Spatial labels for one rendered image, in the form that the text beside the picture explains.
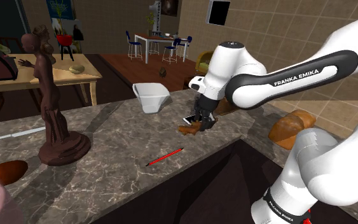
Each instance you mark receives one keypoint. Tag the wall picture with dark figure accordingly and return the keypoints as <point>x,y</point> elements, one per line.
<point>76,32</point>

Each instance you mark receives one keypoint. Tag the pink rounded container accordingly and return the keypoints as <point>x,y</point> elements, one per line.
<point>2,208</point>

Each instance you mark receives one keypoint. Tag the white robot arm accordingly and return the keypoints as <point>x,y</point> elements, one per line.
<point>321,167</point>

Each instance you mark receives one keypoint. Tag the brown woman statue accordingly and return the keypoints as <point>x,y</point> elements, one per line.
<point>51,102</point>

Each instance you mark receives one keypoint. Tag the blue stool with white legs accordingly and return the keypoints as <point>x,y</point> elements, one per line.
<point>186,43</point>
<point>132,43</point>
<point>170,49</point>

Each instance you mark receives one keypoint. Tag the white dining table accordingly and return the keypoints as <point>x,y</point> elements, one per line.
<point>157,38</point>

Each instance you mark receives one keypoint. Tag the blue wall poster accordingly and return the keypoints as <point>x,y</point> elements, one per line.
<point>61,9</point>

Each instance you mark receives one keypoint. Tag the white knife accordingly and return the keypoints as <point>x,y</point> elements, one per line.
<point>17,134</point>

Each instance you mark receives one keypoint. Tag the white jug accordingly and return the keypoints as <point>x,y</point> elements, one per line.
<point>150,97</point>

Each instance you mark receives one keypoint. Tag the red pen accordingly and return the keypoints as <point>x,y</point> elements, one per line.
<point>165,156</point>

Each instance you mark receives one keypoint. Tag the small brown pastry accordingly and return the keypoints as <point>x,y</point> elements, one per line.
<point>189,128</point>

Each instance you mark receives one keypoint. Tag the white number sculpture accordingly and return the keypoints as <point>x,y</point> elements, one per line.
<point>157,18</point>

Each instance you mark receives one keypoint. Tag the white-edged black phone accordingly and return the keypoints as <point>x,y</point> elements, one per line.
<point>190,119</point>

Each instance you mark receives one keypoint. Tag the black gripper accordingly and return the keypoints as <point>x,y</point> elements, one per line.
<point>206,107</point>

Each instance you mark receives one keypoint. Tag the yellow armchair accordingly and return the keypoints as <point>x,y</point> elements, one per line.
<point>203,62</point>

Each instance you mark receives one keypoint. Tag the black wall panel white frame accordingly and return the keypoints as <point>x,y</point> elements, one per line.
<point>219,12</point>

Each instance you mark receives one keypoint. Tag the light wooden table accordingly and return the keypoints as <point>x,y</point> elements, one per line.
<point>64,77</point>

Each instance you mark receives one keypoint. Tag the red seat on black legs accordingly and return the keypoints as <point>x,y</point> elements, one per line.
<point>64,40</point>

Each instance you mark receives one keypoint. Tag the small brown floor figure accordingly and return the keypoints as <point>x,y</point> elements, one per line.
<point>163,72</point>

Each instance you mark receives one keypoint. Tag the reddish brown bread roll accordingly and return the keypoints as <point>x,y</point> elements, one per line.
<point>6,172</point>

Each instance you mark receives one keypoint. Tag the dark brown bread loaf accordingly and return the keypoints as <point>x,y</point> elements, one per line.
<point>225,107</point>

